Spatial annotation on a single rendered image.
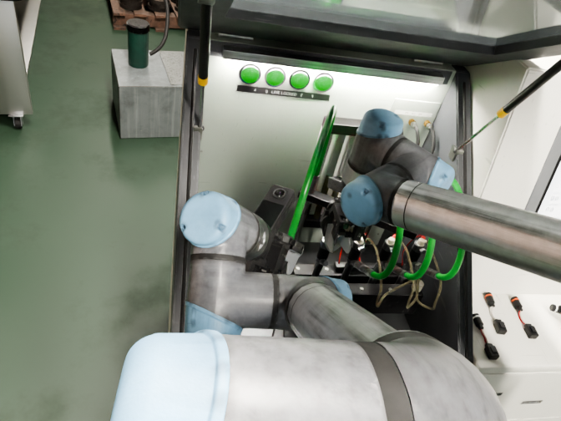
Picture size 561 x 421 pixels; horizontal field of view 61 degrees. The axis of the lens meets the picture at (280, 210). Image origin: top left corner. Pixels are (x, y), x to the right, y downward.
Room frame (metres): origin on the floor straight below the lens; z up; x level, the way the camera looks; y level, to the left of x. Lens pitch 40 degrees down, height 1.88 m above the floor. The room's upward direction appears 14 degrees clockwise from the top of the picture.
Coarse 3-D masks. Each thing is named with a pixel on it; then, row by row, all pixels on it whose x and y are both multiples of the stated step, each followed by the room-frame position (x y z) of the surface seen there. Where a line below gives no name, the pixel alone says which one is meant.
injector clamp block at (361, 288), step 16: (304, 272) 0.85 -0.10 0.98; (320, 272) 0.86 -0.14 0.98; (336, 272) 0.88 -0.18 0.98; (352, 272) 0.89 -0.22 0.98; (352, 288) 0.83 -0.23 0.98; (368, 288) 0.85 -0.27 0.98; (384, 288) 0.86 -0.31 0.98; (400, 288) 0.88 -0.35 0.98; (368, 304) 0.83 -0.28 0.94; (384, 304) 0.84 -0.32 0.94; (400, 304) 0.86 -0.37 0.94; (416, 304) 0.87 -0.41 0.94
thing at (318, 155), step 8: (328, 112) 0.86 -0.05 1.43; (328, 120) 0.83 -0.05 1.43; (328, 128) 0.81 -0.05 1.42; (320, 136) 0.79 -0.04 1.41; (328, 136) 1.00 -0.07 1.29; (320, 144) 0.77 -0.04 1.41; (320, 152) 0.75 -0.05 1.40; (312, 160) 0.74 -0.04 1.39; (320, 160) 1.02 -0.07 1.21; (312, 168) 0.72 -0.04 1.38; (320, 168) 1.02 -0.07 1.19; (312, 176) 0.71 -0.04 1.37; (304, 184) 0.70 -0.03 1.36; (304, 192) 0.69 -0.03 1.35; (304, 200) 0.68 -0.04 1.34; (296, 208) 0.67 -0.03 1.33; (296, 216) 0.66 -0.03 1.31; (296, 224) 0.66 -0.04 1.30; (288, 232) 0.65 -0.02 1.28
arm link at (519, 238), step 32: (352, 192) 0.59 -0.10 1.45; (384, 192) 0.59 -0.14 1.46; (416, 192) 0.57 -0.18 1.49; (448, 192) 0.57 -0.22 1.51; (416, 224) 0.54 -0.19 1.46; (448, 224) 0.52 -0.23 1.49; (480, 224) 0.50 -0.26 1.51; (512, 224) 0.49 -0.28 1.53; (544, 224) 0.48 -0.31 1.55; (512, 256) 0.47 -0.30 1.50; (544, 256) 0.45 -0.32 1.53
